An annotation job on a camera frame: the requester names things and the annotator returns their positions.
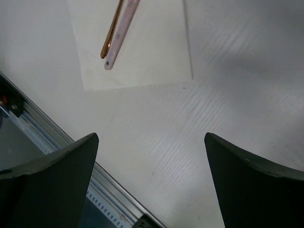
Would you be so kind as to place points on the pink handled knife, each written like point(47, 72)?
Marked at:
point(120, 34)

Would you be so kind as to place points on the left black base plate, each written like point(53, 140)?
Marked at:
point(10, 98)

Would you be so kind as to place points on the gold fork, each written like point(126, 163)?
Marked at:
point(109, 37)

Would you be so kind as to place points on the white paper napkin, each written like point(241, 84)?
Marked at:
point(155, 49)

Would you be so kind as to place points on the aluminium front rail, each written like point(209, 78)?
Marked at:
point(48, 180)

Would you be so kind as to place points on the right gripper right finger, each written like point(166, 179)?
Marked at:
point(254, 192)

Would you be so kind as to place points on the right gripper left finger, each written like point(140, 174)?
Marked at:
point(52, 187)

